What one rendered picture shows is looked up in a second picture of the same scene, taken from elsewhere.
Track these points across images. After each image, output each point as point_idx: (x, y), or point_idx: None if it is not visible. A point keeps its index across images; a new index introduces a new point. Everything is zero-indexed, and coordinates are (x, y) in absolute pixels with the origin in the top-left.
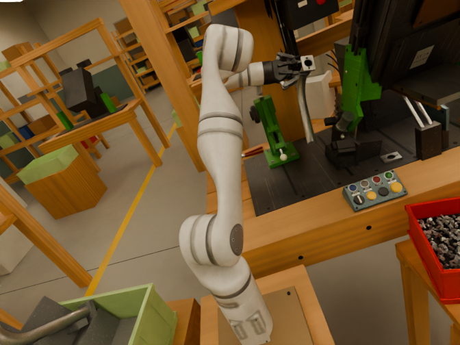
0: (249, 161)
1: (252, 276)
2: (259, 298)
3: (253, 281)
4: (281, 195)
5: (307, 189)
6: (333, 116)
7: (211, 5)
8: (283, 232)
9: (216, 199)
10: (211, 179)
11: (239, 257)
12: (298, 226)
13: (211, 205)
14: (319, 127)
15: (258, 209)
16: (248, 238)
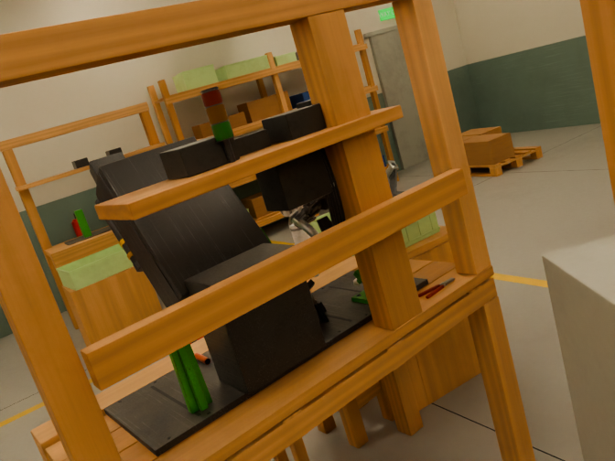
0: (415, 281)
1: (293, 233)
2: (295, 243)
3: (292, 234)
4: (342, 282)
5: (323, 291)
6: (358, 354)
7: None
8: (322, 274)
9: (413, 263)
10: (452, 264)
11: (281, 213)
12: (314, 279)
13: (413, 261)
14: (366, 337)
15: (353, 272)
16: (343, 265)
